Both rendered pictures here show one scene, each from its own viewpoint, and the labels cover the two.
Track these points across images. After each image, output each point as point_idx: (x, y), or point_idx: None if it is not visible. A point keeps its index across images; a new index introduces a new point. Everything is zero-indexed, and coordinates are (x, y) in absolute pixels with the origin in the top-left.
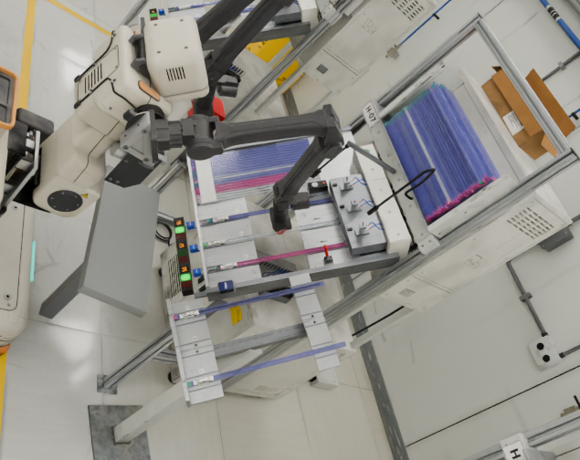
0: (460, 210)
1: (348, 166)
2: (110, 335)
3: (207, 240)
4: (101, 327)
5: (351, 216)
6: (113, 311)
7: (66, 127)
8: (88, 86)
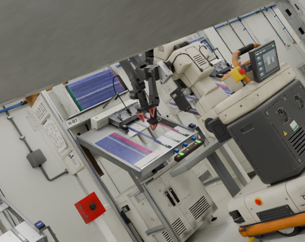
0: (122, 76)
1: (102, 128)
2: (229, 223)
3: (177, 143)
4: (230, 224)
5: (133, 112)
6: (218, 232)
7: (211, 100)
8: (203, 62)
